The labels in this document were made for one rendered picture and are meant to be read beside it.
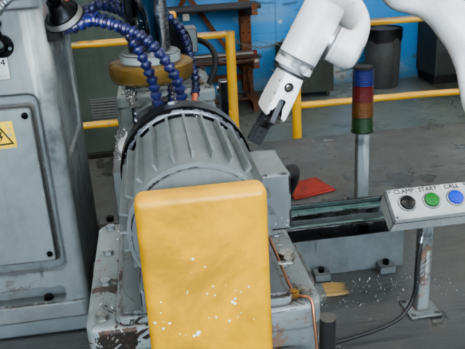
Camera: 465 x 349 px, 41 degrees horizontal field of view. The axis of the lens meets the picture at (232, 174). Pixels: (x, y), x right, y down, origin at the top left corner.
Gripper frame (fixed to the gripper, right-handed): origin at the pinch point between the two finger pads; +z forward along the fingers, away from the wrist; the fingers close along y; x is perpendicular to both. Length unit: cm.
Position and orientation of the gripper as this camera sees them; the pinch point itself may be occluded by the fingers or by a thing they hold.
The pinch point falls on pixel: (257, 133)
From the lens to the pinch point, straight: 136.9
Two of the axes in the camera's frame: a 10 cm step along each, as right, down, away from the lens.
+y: -1.4, -3.5, 9.3
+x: -8.8, -3.8, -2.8
